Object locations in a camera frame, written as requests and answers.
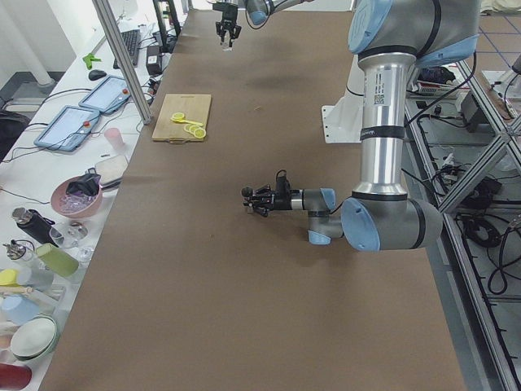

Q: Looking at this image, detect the teach pendant tablet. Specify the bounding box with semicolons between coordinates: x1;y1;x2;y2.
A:
33;106;100;152
78;76;130;114

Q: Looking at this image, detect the far teach pendant tablet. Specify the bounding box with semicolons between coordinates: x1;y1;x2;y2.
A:
78;76;130;114

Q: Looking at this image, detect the yellow cup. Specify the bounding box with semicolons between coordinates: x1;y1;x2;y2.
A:
0;269;19;287

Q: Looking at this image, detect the wooden cutting board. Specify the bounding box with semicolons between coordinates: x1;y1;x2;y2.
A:
151;94;212;143

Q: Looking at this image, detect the white lidded container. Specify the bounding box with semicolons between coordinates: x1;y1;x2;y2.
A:
94;155;128;187

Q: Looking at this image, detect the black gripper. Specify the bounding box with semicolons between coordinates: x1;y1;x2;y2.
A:
246;184;292;217
216;4;242;48

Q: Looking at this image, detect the light blue cup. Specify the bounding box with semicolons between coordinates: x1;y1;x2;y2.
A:
1;295;41;326

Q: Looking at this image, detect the red cup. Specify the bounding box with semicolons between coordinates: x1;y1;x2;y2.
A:
0;363;32;390

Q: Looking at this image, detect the near teach pendant tablet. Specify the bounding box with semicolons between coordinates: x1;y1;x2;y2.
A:
33;106;100;152

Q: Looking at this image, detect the pink plastic cup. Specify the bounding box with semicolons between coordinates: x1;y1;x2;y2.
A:
104;128;125;152

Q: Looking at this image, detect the black bottle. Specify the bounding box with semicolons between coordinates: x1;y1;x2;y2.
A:
11;208;56;245

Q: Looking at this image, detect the black keyboard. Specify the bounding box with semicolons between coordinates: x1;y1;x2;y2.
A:
120;29;141;67

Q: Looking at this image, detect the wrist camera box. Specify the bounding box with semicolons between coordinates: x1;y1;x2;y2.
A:
276;169;291;194

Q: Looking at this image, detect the green bottle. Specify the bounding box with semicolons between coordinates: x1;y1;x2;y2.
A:
36;243;79;278

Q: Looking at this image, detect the pink bowl with ice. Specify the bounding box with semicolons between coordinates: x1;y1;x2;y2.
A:
50;176;103;219

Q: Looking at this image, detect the black computer mouse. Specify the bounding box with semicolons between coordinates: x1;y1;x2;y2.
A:
88;69;107;81

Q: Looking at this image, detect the steel measuring jigger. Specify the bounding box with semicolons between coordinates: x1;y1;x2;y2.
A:
241;187;255;213

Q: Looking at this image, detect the clear glass shaker cup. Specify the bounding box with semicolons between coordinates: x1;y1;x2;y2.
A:
221;36;233;51

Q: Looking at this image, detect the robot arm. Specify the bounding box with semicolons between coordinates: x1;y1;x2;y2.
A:
242;1;480;252
212;0;304;51

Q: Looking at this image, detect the dark cloth in bowl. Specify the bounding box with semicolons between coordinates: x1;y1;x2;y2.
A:
66;173;100;196

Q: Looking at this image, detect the clear wine glass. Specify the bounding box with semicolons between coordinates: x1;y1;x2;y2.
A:
49;221;89;248

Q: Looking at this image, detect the aluminium frame post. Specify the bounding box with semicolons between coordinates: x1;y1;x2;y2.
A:
92;0;151;125

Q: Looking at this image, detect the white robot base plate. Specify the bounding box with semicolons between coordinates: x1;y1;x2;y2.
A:
322;55;365;143

